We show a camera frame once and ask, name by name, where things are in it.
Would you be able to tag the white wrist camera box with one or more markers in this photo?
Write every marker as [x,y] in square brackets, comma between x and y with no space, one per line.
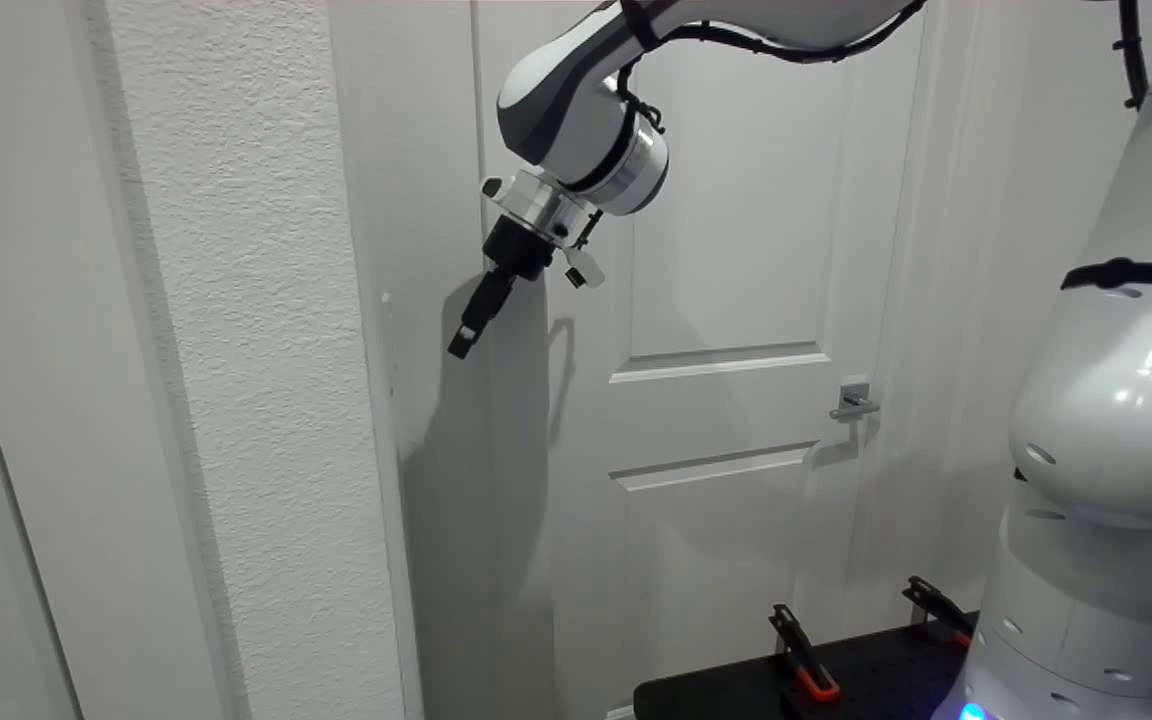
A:
[586,275]

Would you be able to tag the white wall light switch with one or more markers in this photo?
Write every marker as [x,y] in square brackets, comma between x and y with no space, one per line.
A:
[384,296]

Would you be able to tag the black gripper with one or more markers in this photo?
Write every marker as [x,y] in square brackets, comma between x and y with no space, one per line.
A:
[516,246]

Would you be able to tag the black orange table clamp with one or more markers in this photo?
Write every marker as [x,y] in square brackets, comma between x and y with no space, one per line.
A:
[806,658]
[937,611]

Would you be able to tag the white panelled door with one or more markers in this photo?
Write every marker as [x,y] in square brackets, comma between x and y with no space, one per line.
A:
[736,440]

